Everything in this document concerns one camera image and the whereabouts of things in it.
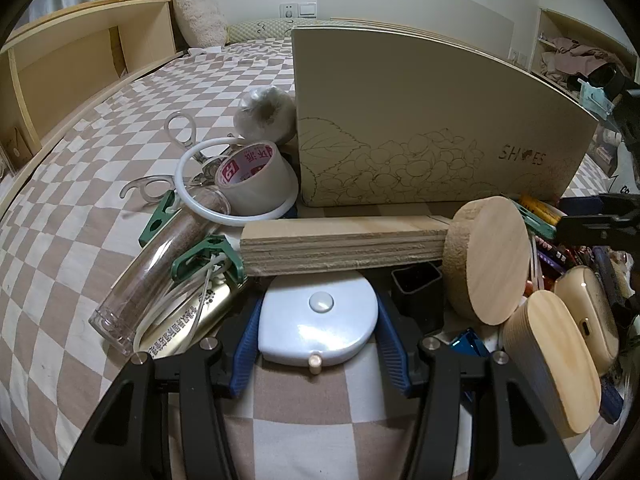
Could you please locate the clear plastic hook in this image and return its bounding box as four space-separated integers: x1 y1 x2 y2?
164 112 197 147
119 175 174 207

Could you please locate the blue metallic object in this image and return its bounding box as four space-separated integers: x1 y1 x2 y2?
447 329 494 357

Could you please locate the black square cup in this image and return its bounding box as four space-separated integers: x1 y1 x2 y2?
391 262 444 334

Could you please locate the beige earbuds case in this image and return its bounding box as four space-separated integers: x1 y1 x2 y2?
552 265 622 377

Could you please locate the pale blue plastic part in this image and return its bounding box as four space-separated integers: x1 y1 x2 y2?
579 79 614 117

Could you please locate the purple snack packet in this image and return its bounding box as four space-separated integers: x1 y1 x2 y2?
537 251 571 281

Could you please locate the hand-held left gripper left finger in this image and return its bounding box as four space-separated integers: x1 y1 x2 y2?
60 300 264 480

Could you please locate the person's printed white clothing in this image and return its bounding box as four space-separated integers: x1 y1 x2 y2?
614 137 640 197

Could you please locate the pale green bolster pillow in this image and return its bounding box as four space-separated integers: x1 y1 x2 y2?
227 19 332 41

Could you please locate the gold foil packet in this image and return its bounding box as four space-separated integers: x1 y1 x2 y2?
134 280 247 362

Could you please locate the beige cardboard shoe box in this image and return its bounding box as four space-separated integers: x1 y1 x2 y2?
291 24 600 209

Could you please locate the white silicone ring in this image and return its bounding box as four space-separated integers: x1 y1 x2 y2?
176 138 299 224

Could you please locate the wooden wardrobe shelf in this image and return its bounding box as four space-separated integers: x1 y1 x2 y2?
530 6 640 111

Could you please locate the checkered bed sheet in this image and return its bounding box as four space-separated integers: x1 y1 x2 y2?
0 40 640 480

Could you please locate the metal clip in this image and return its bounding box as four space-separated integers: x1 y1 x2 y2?
189 151 227 187

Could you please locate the packing tape roll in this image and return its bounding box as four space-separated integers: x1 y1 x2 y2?
216 142 300 217

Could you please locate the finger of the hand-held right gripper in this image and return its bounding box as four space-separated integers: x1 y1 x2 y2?
559 192 640 214
556 212 640 249

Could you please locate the white string ball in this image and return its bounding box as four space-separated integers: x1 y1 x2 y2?
233 87 299 147

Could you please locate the gold snack bar packet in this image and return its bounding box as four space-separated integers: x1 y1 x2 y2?
520 195 564 227

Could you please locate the clear glass tube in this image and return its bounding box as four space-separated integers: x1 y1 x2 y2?
88 185 234 357

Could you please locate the pile of clothes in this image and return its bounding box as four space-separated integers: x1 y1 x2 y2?
540 35 627 92

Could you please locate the white tape measure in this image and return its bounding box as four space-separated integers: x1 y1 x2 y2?
256 275 380 368

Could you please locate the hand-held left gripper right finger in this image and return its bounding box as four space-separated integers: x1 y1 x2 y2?
375 292 581 480

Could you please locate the plywood block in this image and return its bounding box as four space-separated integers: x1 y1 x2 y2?
240 214 452 279

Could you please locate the white wall switch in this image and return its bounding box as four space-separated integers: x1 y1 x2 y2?
279 2 319 20

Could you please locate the oval wooden box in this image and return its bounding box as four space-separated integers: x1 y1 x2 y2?
502 290 603 436

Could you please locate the fluffy pink pillow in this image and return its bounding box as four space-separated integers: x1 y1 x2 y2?
172 0 230 49

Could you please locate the wooden headboard shelf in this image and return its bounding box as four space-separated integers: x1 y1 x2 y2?
0 0 187 202

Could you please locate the dark red snack packet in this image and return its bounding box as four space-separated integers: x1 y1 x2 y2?
549 241 596 266

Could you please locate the round wooden disc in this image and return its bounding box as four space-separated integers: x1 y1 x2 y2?
442 196 532 327

